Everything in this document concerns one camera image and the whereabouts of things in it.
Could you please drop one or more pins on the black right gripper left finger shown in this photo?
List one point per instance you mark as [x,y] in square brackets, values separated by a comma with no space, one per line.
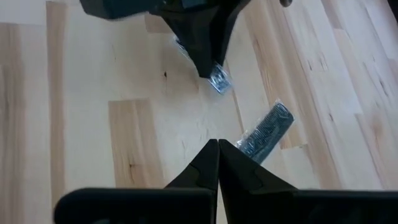
[202,168]

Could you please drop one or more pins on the bagged silver nail clipper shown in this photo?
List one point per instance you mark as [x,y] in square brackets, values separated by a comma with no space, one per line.
[220,81]

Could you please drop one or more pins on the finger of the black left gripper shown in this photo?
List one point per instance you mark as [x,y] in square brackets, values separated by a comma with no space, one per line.
[231,18]
[199,40]

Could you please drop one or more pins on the bagged black comb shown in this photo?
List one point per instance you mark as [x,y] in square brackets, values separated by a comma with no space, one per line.
[267,133]

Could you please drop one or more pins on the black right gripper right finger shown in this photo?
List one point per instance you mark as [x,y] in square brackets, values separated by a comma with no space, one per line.
[239,177]

